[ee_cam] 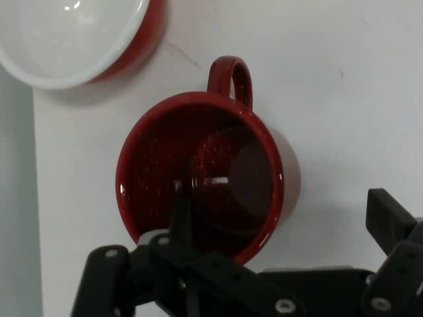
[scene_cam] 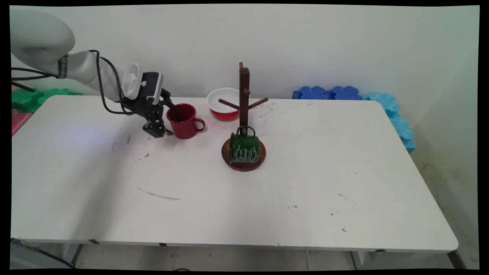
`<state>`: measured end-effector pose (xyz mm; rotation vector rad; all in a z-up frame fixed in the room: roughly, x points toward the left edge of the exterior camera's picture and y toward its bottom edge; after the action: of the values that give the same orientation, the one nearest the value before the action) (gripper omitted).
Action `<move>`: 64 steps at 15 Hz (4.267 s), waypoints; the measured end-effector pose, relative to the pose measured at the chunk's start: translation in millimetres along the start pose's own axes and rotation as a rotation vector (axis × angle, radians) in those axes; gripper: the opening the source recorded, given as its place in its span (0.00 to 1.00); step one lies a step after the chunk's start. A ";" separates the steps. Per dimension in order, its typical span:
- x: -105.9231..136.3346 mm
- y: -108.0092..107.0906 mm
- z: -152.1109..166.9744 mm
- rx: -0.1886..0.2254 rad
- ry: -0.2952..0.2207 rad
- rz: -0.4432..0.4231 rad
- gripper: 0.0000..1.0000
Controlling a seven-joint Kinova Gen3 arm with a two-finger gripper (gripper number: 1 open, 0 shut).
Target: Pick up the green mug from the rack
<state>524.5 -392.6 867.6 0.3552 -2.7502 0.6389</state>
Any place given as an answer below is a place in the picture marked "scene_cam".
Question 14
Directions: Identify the black camera cable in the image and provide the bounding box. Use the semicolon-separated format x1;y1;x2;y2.
11;50;135;115

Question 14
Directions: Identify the dark wooden mug tree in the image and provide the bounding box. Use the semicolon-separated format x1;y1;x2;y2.
218;61;269;172

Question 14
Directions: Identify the metal table leg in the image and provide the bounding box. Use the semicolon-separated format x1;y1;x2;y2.
446;250;467;270
70;244;85;268

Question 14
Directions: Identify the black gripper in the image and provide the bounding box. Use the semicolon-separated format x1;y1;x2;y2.
126;88;177;138

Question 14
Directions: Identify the light blue foam mat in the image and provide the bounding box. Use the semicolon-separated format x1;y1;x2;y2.
363;92;416;154

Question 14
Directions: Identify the red enamel mug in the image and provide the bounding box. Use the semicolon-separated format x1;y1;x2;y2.
166;103;206;139

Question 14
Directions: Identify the pink foam mat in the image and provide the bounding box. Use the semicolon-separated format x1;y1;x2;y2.
11;109;33;136

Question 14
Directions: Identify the dark blue foam mat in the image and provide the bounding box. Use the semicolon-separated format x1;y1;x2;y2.
292;86;363;101

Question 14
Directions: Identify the red bowl white inside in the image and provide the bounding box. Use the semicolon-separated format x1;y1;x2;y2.
207;87;243;122

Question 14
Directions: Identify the black velcro strap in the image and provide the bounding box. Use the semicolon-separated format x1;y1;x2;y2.
57;55;70;79

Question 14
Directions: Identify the green enamel mug white print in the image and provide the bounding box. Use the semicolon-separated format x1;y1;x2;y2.
229;125;261;164

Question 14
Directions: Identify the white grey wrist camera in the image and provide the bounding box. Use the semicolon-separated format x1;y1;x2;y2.
121;63;164;105

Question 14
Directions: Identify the black cable with connector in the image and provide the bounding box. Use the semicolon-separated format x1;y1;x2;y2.
11;238;77;269

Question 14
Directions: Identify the green foam mat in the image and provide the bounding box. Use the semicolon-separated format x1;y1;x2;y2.
11;88;83;114

